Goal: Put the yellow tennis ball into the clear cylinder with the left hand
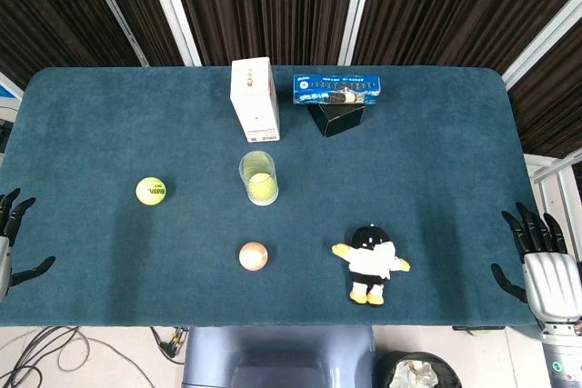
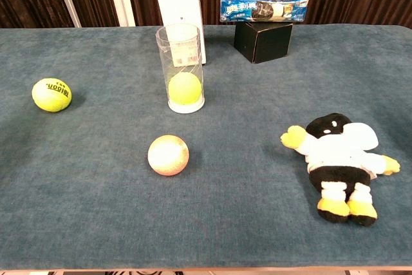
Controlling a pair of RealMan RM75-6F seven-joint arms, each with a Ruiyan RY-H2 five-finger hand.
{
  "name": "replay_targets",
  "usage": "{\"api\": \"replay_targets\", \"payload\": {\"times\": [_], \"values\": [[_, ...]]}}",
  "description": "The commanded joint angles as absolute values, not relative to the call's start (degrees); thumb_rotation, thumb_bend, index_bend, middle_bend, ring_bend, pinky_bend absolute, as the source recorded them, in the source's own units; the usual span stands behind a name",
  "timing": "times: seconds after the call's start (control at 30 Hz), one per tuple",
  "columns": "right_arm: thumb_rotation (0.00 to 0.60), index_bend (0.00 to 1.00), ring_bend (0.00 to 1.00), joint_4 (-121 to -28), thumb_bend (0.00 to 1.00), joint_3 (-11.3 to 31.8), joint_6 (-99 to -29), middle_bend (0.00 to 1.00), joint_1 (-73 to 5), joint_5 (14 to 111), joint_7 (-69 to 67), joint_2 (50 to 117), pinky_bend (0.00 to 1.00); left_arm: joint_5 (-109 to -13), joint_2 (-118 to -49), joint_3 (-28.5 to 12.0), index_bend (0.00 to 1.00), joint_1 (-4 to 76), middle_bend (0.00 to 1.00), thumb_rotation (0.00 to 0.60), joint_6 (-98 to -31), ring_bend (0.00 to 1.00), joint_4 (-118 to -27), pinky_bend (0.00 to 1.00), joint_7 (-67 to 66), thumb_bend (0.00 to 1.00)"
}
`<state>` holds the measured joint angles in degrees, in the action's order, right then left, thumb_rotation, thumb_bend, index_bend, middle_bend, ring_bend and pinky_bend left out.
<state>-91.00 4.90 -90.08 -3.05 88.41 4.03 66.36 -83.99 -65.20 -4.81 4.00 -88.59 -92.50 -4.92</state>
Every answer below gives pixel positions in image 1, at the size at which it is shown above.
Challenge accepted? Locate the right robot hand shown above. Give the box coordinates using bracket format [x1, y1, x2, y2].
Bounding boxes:
[490, 201, 582, 324]

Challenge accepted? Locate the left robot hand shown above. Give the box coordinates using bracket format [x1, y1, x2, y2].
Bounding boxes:
[0, 187, 56, 301]

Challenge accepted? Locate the yellow tennis ball black print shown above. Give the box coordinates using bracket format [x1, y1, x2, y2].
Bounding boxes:
[135, 176, 167, 206]

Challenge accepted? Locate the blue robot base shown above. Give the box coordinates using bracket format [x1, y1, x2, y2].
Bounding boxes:
[181, 326, 376, 388]

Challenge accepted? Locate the pale orange ball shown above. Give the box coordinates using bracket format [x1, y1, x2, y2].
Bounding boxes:
[238, 241, 269, 272]

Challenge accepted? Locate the clear cup with ball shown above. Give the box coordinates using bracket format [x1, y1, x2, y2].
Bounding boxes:
[238, 150, 279, 206]

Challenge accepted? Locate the plain yellow tennis ball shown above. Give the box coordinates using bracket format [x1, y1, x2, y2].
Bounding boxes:
[247, 172, 278, 204]

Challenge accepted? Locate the white metal rack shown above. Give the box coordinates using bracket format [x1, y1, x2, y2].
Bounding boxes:
[522, 154, 582, 244]

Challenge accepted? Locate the blue felt table cloth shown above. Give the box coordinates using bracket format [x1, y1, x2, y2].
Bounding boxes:
[0, 65, 542, 328]

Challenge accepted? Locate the black trash bin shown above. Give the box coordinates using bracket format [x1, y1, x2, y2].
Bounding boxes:
[375, 351, 463, 388]

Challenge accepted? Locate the black white penguin plush toy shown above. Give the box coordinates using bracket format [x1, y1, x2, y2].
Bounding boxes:
[331, 223, 411, 308]

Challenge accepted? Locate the small black cardboard box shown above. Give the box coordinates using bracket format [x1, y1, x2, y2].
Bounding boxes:
[307, 103, 366, 138]

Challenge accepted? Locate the blue Oreo cookie pack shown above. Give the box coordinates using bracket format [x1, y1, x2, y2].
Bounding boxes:
[293, 73, 382, 105]

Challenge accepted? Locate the tall white carton box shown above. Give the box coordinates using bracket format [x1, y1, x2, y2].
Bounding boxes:
[229, 56, 282, 144]

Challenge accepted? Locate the dark brown curtain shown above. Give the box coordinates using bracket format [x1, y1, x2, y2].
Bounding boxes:
[0, 0, 582, 160]

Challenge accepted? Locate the grey floor cable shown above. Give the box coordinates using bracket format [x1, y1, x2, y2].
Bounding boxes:
[0, 326, 156, 388]

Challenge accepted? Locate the black power plug cable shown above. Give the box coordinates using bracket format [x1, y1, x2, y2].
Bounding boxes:
[149, 326, 188, 365]

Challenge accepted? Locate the white frame post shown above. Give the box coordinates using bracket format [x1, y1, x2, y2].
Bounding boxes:
[140, 0, 203, 67]
[338, 0, 379, 66]
[502, 0, 582, 91]

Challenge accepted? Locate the thin grey frame post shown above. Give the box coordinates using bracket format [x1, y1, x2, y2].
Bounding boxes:
[76, 0, 150, 67]

